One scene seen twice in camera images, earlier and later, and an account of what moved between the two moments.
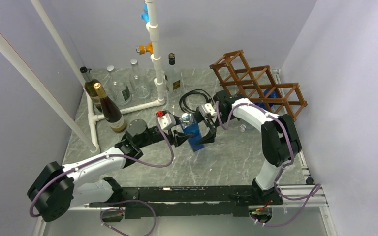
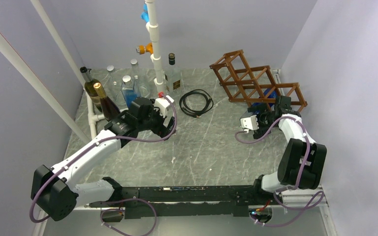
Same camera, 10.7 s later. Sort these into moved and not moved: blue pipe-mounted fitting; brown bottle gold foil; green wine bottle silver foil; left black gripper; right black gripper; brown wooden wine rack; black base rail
Moved: right black gripper; left black gripper
Not moved: blue pipe-mounted fitting; brown bottle gold foil; green wine bottle silver foil; brown wooden wine rack; black base rail
